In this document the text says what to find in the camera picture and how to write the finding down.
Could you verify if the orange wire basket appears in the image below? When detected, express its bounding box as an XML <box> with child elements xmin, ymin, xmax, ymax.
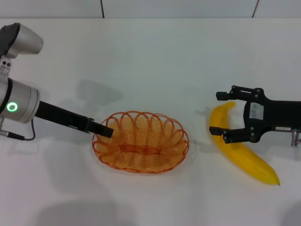
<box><xmin>91</xmin><ymin>110</ymin><xmax>190</xmax><ymax>174</ymax></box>

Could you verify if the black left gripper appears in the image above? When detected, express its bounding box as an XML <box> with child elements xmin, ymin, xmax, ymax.
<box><xmin>35</xmin><ymin>100</ymin><xmax>114</xmax><ymax>138</ymax></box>

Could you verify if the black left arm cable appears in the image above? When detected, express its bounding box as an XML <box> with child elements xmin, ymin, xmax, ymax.
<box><xmin>0</xmin><ymin>121</ymin><xmax>36</xmax><ymax>141</ymax></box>

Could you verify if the small silver right gripper connector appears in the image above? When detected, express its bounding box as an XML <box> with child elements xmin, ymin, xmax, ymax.
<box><xmin>291</xmin><ymin>129</ymin><xmax>301</xmax><ymax>146</ymax></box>

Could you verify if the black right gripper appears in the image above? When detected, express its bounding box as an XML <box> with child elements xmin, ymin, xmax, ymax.
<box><xmin>209</xmin><ymin>85</ymin><xmax>301</xmax><ymax>144</ymax></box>

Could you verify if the yellow banana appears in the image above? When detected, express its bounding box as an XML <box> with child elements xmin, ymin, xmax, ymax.
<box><xmin>208</xmin><ymin>101</ymin><xmax>281</xmax><ymax>186</ymax></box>

